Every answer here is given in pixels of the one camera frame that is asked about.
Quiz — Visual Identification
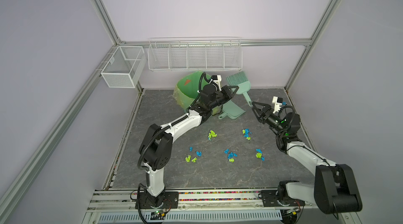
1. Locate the lime green crumpled scrap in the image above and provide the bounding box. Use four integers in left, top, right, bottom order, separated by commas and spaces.
208, 130, 217, 141

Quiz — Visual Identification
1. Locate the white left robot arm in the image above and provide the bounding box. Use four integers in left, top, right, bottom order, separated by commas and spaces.
137, 73, 239, 198

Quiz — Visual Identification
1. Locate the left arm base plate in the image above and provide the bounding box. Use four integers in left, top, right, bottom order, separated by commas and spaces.
135, 191, 179, 209

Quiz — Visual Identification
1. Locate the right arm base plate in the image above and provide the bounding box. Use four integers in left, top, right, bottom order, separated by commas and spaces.
258, 189, 305, 208

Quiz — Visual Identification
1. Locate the mint green dustpan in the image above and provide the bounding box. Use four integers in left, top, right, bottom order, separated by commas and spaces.
218, 101, 245, 120

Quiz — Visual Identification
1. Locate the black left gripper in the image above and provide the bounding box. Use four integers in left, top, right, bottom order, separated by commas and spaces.
209, 86, 239, 110

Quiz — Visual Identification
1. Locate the green lined trash bin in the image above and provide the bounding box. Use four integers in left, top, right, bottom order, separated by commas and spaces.
173, 71, 218, 112

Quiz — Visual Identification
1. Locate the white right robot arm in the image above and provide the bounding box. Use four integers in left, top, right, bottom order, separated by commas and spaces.
251, 101, 363, 215

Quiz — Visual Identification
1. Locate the blue scrap cluster centre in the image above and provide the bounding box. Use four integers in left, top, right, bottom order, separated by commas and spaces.
224, 149, 238, 163

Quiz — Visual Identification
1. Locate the mint green hand brush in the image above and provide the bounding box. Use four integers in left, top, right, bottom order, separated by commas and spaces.
226, 71, 253, 107

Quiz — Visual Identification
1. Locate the long white wire basket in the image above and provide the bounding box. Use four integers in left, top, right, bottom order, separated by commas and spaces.
148, 37, 243, 72

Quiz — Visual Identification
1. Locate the lime green scrap pair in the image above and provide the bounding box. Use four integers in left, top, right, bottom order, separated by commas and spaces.
185, 155, 197, 163

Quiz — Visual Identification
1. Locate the small white mesh basket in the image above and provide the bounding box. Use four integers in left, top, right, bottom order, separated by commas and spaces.
101, 46, 147, 88

